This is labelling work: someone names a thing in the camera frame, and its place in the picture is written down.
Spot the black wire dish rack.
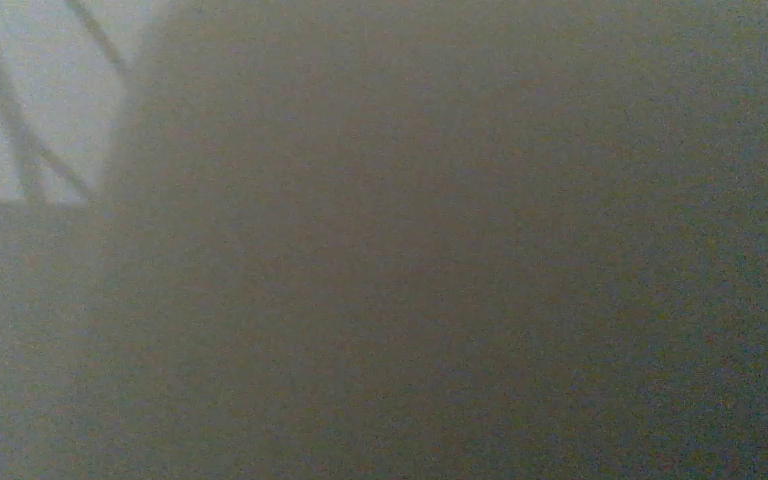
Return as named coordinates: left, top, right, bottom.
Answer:
left=0, top=1, right=150, bottom=205

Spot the beige patterned mug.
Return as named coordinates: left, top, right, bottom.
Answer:
left=0, top=1, right=768, bottom=479

